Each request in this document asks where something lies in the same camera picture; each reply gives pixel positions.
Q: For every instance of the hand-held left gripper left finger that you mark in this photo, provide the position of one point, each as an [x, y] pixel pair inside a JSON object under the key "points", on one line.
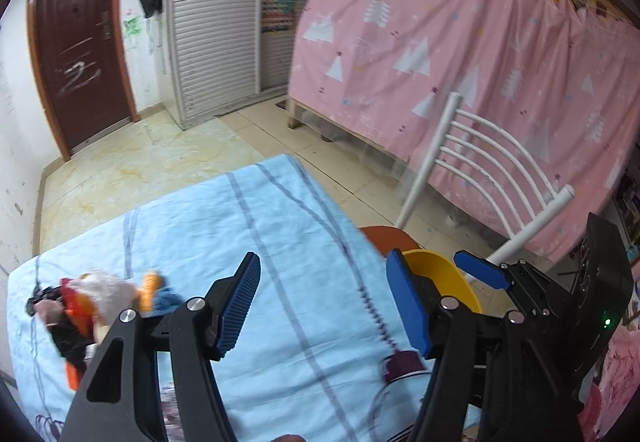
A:
{"points": [[239, 307]]}

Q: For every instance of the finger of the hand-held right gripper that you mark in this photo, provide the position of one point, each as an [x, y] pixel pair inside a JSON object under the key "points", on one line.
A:
{"points": [[480, 269]]}

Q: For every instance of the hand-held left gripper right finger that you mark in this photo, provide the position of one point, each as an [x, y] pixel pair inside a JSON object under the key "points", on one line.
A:
{"points": [[407, 302]]}

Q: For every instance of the yellow plastic bowl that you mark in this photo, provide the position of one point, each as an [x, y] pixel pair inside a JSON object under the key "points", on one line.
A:
{"points": [[442, 279]]}

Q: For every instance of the reddish brown round seat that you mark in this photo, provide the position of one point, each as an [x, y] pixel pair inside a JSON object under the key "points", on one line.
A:
{"points": [[387, 238]]}

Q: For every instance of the blue crumpled wrapper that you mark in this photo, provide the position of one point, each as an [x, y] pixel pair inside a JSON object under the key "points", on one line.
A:
{"points": [[167, 302]]}

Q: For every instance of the orange peel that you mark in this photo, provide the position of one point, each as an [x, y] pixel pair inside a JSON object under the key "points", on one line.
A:
{"points": [[150, 289]]}

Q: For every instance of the light blue striped tablecloth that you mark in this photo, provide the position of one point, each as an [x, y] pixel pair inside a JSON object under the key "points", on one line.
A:
{"points": [[280, 222]]}

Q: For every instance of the white metal chair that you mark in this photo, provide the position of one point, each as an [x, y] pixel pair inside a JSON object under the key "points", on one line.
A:
{"points": [[439, 137]]}

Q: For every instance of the red orange wrapper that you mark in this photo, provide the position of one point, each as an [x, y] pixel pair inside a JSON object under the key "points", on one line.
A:
{"points": [[80, 304]]}

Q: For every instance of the black crumpled bag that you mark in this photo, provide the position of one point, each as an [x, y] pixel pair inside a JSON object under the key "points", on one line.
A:
{"points": [[67, 337]]}

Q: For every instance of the small orange scrap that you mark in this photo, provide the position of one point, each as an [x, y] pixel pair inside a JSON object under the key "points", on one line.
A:
{"points": [[75, 377]]}

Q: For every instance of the pink crumpled paper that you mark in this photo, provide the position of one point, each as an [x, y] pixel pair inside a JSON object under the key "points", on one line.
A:
{"points": [[47, 309]]}

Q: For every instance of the pink printed curtain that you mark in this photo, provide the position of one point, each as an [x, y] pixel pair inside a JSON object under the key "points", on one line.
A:
{"points": [[400, 22]]}

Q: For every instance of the white louvered wardrobe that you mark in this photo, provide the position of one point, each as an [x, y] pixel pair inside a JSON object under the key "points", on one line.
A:
{"points": [[215, 22]]}

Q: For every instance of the dark brown door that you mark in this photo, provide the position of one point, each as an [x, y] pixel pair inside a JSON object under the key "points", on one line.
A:
{"points": [[80, 47]]}

